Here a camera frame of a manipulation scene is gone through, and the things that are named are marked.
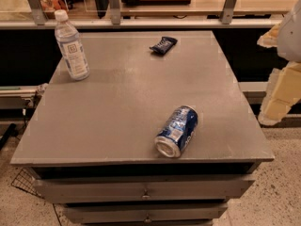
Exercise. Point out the clear plastic water bottle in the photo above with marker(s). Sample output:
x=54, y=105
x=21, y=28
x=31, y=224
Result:
x=70, y=45

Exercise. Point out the metal shelf rail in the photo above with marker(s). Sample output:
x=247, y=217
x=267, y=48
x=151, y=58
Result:
x=145, y=24

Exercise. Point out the top grey drawer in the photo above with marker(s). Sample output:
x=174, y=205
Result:
x=144, y=188

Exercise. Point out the lower grey drawer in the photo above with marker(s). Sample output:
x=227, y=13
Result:
x=145, y=213

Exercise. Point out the blue soda can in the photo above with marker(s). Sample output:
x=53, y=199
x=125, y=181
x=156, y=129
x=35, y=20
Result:
x=177, y=132

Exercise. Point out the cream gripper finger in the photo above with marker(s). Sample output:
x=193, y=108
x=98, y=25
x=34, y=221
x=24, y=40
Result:
x=269, y=39
x=283, y=91

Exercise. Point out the grey drawer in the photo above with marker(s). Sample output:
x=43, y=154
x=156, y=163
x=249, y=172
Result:
x=145, y=213
x=144, y=188

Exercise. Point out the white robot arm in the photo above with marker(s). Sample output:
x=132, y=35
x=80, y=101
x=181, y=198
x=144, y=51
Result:
x=289, y=35

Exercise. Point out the grey drawer cabinet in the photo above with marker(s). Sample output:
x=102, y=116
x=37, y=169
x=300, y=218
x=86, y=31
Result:
x=105, y=125

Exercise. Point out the orange plastic bag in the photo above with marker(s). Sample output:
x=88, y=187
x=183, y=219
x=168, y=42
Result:
x=52, y=5

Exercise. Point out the dark blue rxbar wrapper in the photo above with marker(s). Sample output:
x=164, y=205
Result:
x=164, y=45

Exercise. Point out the black wire grid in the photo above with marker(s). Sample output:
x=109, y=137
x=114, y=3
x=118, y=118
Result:
x=24, y=181

